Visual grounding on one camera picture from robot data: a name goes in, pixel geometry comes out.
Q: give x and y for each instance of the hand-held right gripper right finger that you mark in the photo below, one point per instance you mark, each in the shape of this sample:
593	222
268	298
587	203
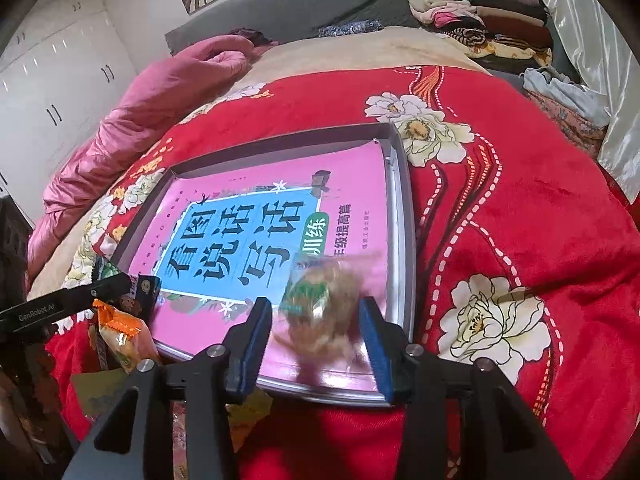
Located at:
376	352

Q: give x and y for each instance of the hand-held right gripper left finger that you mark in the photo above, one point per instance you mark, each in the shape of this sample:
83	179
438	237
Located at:
251	347

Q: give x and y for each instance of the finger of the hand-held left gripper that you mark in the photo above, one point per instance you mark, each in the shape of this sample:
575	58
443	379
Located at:
100	289

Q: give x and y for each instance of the black snack packet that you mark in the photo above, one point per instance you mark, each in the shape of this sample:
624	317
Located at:
145	297

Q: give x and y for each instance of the orange snack packet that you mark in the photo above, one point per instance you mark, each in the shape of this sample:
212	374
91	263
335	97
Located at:
125	340

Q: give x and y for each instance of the clear pastry packet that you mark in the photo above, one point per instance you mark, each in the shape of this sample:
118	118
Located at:
325	310

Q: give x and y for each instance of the grey shallow box tray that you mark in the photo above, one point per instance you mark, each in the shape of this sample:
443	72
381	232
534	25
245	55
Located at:
401	210

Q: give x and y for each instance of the green snack packet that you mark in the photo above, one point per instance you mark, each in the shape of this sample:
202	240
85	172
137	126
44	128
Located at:
107	269

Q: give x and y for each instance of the pink book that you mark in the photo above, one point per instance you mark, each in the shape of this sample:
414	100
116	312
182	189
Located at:
225	195

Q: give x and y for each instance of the pink quilt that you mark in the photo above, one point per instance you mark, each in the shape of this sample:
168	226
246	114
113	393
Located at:
150	110

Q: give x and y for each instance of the red floral blanket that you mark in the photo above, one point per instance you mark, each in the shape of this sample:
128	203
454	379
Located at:
500	210

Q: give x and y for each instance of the white wardrobe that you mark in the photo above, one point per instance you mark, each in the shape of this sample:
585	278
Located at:
60	85

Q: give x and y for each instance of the dark maroon cloth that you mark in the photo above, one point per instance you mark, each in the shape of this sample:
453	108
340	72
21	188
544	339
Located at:
252	37

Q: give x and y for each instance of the pink floral cloth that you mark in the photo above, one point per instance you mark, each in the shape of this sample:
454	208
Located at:
575	132

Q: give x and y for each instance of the beige bed sheet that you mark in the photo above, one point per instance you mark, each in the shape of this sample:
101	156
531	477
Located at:
350	55

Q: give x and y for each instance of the blue grey patterned cloth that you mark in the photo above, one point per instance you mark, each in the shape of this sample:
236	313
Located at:
350	30

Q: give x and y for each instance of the light blue cloth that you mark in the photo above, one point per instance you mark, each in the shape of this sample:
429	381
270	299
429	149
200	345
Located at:
575	95

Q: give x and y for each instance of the grey padded headboard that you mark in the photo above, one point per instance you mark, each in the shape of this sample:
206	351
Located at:
300	5

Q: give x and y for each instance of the stack of folded clothes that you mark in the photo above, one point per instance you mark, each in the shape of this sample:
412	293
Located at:
500	15

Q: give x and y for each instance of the white satin curtain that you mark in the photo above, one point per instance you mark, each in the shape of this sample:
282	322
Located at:
590	60

